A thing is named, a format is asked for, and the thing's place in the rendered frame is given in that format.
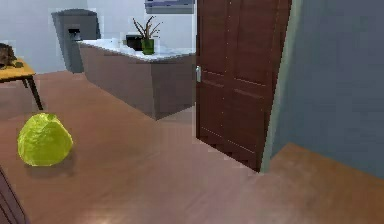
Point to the green lettuce head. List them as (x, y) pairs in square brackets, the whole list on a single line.
[(44, 140)]

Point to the brown counter with marble top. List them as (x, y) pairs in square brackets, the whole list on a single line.
[(140, 80)]

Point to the dark brown room door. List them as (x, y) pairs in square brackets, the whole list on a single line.
[(236, 73)]

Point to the house plant in green pot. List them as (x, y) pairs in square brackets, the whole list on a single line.
[(147, 41)]

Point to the yellow wooden table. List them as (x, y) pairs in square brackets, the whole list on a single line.
[(16, 75)]

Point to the dark brown lumpy object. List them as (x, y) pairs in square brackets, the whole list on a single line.
[(6, 55)]

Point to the grey fridge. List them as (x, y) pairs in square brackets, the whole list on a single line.
[(73, 36)]

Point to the black box appliance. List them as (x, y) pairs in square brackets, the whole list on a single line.
[(134, 41)]

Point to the grey framed window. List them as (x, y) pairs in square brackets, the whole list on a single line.
[(169, 6)]

